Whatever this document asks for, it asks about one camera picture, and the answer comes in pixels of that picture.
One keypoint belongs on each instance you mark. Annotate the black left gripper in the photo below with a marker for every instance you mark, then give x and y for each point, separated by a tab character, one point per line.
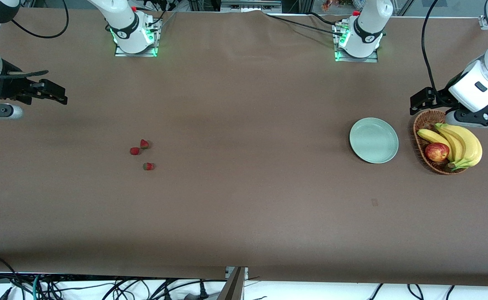
443	95

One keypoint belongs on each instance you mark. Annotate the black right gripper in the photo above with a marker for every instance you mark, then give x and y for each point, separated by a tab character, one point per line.
7	88

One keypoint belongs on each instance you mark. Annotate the red strawberry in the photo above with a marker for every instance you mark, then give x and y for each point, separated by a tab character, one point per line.
148	166
144	144
134	151

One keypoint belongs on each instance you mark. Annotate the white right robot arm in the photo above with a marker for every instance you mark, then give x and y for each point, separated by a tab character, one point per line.
123	16

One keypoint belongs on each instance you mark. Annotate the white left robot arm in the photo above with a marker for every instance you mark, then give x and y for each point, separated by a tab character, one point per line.
485	79

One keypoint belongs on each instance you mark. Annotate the pale green plate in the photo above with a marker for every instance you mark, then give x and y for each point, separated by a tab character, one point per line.
373	139

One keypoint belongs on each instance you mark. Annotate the brown wicker basket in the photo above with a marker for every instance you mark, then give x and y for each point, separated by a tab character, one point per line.
429	118

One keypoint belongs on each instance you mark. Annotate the small yellow banana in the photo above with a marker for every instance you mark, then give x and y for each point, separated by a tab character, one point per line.
431	136

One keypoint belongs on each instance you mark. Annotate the red apple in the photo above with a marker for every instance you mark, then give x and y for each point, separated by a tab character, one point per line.
436	152

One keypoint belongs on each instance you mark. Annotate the large yellow banana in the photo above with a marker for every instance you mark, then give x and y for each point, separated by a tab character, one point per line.
473	146

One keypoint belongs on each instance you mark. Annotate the grey background device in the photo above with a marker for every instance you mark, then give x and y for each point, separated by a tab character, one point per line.
250	6

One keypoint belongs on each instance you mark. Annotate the brown table cover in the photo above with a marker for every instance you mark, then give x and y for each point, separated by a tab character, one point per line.
244	208

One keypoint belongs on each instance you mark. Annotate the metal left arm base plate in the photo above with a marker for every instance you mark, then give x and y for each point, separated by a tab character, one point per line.
369	59

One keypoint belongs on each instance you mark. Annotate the aluminium frame post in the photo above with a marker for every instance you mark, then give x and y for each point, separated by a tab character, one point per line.
483	23

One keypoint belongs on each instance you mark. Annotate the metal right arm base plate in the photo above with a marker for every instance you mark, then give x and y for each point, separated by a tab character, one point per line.
144	53

